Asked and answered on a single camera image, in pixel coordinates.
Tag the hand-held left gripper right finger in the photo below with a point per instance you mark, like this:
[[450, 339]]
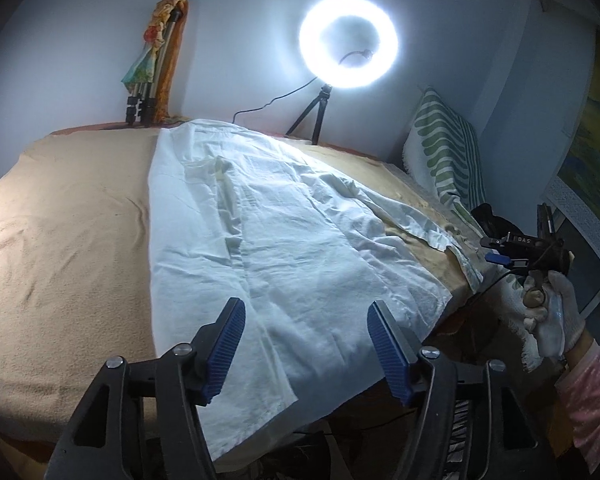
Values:
[[387, 347]]

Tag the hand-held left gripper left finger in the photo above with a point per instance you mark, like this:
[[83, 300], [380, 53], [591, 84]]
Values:
[[225, 345]]

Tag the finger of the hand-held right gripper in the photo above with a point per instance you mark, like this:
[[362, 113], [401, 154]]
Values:
[[497, 258], [492, 242]]

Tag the white garment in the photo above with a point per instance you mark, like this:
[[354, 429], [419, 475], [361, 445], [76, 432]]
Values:
[[280, 240]]

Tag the person's right forearm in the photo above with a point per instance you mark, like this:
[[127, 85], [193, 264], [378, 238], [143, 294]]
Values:
[[592, 400]]

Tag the person's right hand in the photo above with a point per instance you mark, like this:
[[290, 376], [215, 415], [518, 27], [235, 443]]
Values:
[[560, 315]]

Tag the dark cloth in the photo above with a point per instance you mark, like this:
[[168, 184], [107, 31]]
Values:
[[490, 220]]

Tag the white framed picture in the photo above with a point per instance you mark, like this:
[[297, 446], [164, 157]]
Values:
[[580, 220]]

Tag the black white striped cloth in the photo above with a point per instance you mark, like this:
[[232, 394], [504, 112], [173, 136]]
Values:
[[459, 422]]

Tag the green striped pillow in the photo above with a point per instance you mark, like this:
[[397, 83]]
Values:
[[445, 145]]

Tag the orange bed sheet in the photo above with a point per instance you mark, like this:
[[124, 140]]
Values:
[[352, 151]]

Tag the beige blanket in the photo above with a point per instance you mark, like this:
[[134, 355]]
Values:
[[70, 235]]

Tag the small black tripod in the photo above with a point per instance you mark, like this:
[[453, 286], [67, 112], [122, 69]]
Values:
[[319, 105]]

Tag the folded silver tripod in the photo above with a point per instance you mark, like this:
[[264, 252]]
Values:
[[147, 87]]

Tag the colourful orange scarf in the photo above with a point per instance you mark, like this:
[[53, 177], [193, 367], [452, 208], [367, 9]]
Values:
[[172, 60]]

